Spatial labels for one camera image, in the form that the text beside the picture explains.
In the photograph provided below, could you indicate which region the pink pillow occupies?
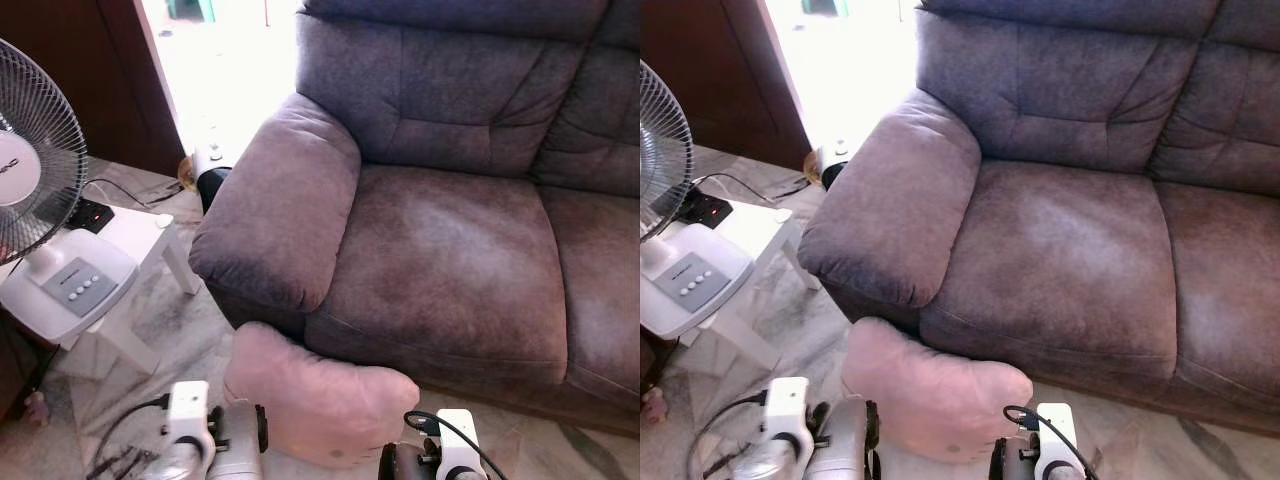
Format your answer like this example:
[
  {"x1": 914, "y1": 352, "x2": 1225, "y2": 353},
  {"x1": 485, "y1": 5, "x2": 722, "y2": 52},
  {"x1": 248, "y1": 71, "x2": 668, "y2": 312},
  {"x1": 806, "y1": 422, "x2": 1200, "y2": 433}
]
[
  {"x1": 222, "y1": 322, "x2": 421, "y2": 469},
  {"x1": 841, "y1": 318, "x2": 1034, "y2": 463}
]

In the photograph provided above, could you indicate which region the brown fabric sofa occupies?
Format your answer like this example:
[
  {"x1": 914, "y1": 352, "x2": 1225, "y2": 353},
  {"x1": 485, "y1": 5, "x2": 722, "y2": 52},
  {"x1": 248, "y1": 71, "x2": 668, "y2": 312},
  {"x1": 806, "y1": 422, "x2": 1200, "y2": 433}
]
[
  {"x1": 188, "y1": 0, "x2": 641, "y2": 437},
  {"x1": 797, "y1": 0, "x2": 1280, "y2": 441}
]

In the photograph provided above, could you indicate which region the white table fan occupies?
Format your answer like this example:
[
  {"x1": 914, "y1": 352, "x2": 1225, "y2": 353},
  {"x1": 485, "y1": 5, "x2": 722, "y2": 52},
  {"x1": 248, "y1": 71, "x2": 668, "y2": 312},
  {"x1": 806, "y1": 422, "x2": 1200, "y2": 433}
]
[
  {"x1": 640, "y1": 60, "x2": 756, "y2": 339},
  {"x1": 0, "y1": 38, "x2": 139, "y2": 346}
]

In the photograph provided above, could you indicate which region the black power strip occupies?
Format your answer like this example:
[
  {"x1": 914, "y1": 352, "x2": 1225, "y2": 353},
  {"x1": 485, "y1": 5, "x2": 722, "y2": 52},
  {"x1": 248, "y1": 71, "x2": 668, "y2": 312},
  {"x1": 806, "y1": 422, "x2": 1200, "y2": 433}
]
[
  {"x1": 675, "y1": 190, "x2": 734, "y2": 227},
  {"x1": 62, "y1": 198, "x2": 114, "y2": 234}
]

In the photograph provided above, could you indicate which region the small white table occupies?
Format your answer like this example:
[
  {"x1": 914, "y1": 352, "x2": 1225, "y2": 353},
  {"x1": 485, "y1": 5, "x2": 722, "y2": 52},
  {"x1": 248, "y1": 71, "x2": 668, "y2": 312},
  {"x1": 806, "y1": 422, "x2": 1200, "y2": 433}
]
[
  {"x1": 0, "y1": 205, "x2": 201, "y2": 376},
  {"x1": 655, "y1": 200, "x2": 821, "y2": 371}
]

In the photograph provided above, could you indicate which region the dark wooden door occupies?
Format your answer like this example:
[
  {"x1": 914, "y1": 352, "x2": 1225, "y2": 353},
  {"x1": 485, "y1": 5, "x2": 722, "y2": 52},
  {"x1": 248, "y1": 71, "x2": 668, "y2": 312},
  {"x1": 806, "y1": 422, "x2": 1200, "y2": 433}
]
[
  {"x1": 640, "y1": 0, "x2": 813, "y2": 171},
  {"x1": 0, "y1": 0, "x2": 186, "y2": 179}
]

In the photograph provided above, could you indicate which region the white and black appliance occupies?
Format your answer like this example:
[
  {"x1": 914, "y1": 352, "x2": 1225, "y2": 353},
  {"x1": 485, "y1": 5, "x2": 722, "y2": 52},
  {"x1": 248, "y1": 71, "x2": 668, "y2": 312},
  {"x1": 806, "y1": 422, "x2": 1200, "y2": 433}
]
[
  {"x1": 192, "y1": 140, "x2": 236, "y2": 213},
  {"x1": 815, "y1": 140, "x2": 851, "y2": 191}
]

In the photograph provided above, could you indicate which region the grey right robot leg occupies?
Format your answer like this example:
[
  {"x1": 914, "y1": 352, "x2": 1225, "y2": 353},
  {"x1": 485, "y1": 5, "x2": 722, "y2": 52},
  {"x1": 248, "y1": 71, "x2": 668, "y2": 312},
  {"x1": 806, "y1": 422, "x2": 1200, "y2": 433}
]
[
  {"x1": 378, "y1": 440, "x2": 438, "y2": 480},
  {"x1": 988, "y1": 435, "x2": 1041, "y2": 480}
]

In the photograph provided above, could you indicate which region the thin black power cord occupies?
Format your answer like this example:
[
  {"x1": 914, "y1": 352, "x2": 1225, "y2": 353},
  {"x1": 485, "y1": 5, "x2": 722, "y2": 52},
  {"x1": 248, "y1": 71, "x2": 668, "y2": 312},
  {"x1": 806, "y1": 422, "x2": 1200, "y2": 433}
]
[
  {"x1": 690, "y1": 172, "x2": 811, "y2": 201},
  {"x1": 85, "y1": 178, "x2": 183, "y2": 208}
]

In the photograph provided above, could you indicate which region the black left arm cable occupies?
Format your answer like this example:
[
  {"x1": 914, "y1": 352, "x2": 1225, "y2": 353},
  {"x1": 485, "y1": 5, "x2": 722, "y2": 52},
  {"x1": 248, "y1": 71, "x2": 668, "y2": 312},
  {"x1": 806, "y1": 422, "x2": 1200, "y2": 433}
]
[
  {"x1": 688, "y1": 390, "x2": 769, "y2": 480},
  {"x1": 95, "y1": 395, "x2": 171, "y2": 480}
]

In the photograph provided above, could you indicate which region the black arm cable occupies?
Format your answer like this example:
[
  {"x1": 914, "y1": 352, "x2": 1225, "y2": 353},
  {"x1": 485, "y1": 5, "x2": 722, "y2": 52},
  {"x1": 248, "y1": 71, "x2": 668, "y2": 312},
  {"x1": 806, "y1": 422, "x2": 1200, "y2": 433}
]
[
  {"x1": 403, "y1": 410, "x2": 509, "y2": 480},
  {"x1": 1003, "y1": 404, "x2": 1101, "y2": 480},
  {"x1": 688, "y1": 390, "x2": 769, "y2": 480},
  {"x1": 95, "y1": 395, "x2": 171, "y2": 480}
]

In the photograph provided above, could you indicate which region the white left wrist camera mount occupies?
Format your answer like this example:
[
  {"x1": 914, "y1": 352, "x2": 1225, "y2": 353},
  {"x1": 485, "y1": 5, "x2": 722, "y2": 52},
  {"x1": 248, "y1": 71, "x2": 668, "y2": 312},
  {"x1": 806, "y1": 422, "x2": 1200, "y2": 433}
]
[
  {"x1": 165, "y1": 380, "x2": 216, "y2": 451},
  {"x1": 762, "y1": 377, "x2": 813, "y2": 446}
]

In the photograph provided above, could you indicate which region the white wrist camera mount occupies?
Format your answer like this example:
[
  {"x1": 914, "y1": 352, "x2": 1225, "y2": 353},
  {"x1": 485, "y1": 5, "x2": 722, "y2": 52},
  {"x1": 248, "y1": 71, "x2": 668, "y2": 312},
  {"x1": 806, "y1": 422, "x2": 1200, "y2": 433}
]
[
  {"x1": 165, "y1": 380, "x2": 216, "y2": 451},
  {"x1": 762, "y1": 377, "x2": 813, "y2": 446},
  {"x1": 1035, "y1": 403, "x2": 1086, "y2": 480},
  {"x1": 437, "y1": 408, "x2": 488, "y2": 480}
]

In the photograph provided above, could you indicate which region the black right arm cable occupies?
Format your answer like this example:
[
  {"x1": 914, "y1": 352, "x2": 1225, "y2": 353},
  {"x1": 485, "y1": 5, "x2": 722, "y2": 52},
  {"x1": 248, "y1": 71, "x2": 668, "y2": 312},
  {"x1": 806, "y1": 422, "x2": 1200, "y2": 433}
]
[
  {"x1": 403, "y1": 410, "x2": 509, "y2": 480},
  {"x1": 1003, "y1": 404, "x2": 1101, "y2": 480}
]

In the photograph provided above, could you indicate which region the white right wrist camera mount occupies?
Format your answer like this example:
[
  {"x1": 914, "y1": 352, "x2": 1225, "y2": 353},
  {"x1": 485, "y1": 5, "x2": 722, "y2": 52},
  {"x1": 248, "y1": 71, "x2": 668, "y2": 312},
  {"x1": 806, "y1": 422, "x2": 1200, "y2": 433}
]
[
  {"x1": 437, "y1": 408, "x2": 488, "y2": 480},
  {"x1": 1035, "y1": 403, "x2": 1086, "y2": 480}
]

